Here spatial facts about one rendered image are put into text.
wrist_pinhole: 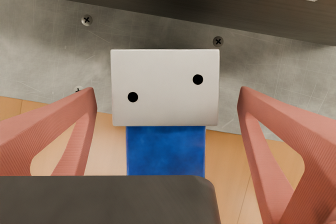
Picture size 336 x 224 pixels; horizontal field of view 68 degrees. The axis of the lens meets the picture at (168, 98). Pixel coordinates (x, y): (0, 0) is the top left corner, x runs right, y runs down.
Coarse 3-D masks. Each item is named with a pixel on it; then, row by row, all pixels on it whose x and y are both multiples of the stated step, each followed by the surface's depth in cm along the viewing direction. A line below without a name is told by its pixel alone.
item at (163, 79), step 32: (128, 64) 11; (160, 64) 11; (192, 64) 11; (128, 96) 12; (160, 96) 11; (192, 96) 11; (128, 128) 13; (160, 128) 13; (192, 128) 13; (128, 160) 13; (160, 160) 13; (192, 160) 13
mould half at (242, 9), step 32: (96, 0) 15; (128, 0) 13; (160, 0) 12; (192, 0) 11; (224, 0) 11; (256, 0) 10; (288, 0) 9; (320, 0) 9; (256, 32) 16; (288, 32) 15; (320, 32) 13
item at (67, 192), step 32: (0, 128) 7; (32, 128) 7; (64, 128) 9; (0, 160) 6; (64, 160) 11; (0, 192) 5; (32, 192) 5; (64, 192) 5; (96, 192) 5; (128, 192) 5; (160, 192) 5; (192, 192) 5
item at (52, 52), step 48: (0, 0) 16; (48, 0) 16; (0, 48) 16; (48, 48) 16; (96, 48) 16; (144, 48) 17; (192, 48) 17; (240, 48) 17; (288, 48) 17; (48, 96) 17; (96, 96) 17; (288, 96) 17
